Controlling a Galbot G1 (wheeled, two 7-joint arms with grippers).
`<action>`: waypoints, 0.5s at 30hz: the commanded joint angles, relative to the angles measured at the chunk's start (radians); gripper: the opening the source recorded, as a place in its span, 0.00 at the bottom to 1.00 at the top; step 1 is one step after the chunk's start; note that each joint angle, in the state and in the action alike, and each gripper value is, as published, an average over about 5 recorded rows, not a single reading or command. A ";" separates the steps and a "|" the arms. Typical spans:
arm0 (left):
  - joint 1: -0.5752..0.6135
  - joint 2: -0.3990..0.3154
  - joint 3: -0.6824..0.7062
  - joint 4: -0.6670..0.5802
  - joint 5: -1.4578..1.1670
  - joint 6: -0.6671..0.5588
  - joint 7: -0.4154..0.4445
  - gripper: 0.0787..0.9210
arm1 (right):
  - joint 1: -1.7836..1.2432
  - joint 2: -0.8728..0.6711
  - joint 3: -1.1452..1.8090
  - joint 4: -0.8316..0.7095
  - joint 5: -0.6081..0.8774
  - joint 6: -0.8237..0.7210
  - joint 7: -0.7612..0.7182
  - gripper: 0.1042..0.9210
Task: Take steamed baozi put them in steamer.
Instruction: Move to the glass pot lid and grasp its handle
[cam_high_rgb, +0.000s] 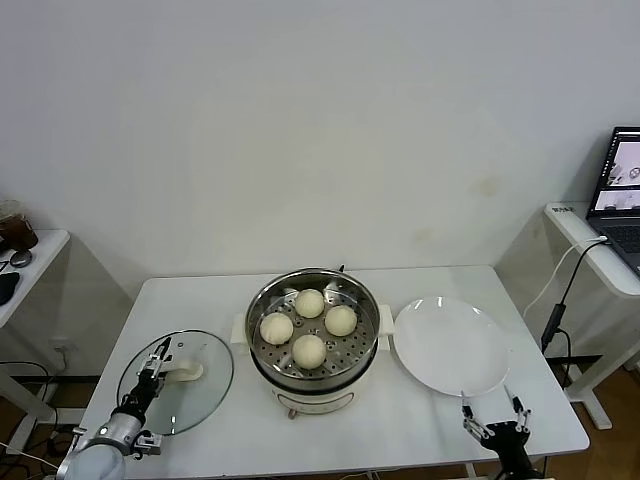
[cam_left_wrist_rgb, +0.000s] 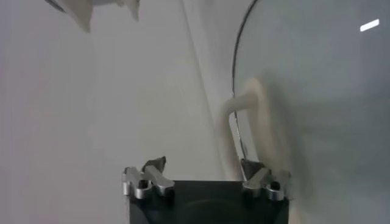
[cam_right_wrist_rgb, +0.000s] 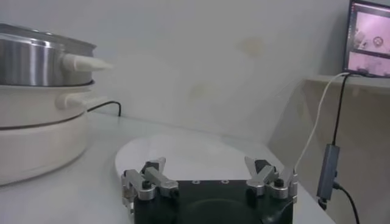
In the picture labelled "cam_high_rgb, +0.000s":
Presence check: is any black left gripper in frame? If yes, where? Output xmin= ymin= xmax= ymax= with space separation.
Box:
xmin=123 ymin=337 xmax=175 ymax=417

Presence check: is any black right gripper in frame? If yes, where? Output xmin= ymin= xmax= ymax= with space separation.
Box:
xmin=459 ymin=384 xmax=533 ymax=455

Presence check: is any glass lid with cream handle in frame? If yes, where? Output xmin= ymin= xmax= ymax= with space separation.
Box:
xmin=116 ymin=328 xmax=235 ymax=436

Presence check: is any white steamed baozi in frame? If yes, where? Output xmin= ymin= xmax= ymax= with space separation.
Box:
xmin=291 ymin=333 xmax=328 ymax=370
xmin=259 ymin=313 xmax=295 ymax=346
xmin=324 ymin=305 xmax=358 ymax=337
xmin=294 ymin=288 xmax=326 ymax=319

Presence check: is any perforated steel steamer basket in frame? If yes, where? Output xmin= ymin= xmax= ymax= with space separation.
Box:
xmin=229 ymin=268 xmax=397 ymax=390

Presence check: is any white round plate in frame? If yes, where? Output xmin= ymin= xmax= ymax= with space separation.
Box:
xmin=393 ymin=297 xmax=511 ymax=398

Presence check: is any cream electric cooking pot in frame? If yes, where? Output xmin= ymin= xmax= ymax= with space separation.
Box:
xmin=234 ymin=329 xmax=392 ymax=420

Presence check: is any white side table with cup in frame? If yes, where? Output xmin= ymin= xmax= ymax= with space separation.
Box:
xmin=0 ymin=228 xmax=71 ymax=454

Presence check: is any white side table with label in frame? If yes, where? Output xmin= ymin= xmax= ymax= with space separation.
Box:
xmin=543 ymin=201 xmax=640 ymax=431

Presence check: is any grey open laptop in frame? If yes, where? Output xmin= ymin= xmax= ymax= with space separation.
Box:
xmin=585 ymin=125 xmax=640 ymax=279

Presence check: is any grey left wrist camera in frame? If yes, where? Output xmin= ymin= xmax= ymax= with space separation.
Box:
xmin=132 ymin=429 xmax=164 ymax=457

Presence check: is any black cable with adapter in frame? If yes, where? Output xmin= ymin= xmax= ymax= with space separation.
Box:
xmin=541 ymin=239 xmax=609 ymax=391

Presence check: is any black floor cable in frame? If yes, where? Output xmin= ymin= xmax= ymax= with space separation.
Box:
xmin=0 ymin=360 xmax=104 ymax=456

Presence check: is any white laptop cable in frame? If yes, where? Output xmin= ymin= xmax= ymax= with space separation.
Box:
xmin=523 ymin=234 xmax=609 ymax=317

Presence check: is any white floor cable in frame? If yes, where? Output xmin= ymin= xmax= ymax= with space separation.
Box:
xmin=0 ymin=447 xmax=64 ymax=471

